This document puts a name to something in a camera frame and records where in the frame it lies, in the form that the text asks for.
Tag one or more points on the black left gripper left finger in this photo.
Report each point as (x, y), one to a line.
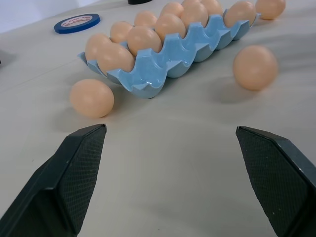
(61, 182)

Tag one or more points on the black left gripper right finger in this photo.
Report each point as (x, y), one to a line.
(276, 177)

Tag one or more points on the blue egg tray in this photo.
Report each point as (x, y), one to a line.
(158, 66)

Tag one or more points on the beige egg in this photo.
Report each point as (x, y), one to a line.
(213, 6)
(190, 2)
(194, 11)
(170, 24)
(91, 98)
(255, 67)
(144, 39)
(145, 18)
(172, 8)
(114, 58)
(240, 12)
(270, 8)
(119, 30)
(95, 45)

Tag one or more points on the blue tape roll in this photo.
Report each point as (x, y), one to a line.
(77, 23)

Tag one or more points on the black object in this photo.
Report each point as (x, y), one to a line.
(138, 1)

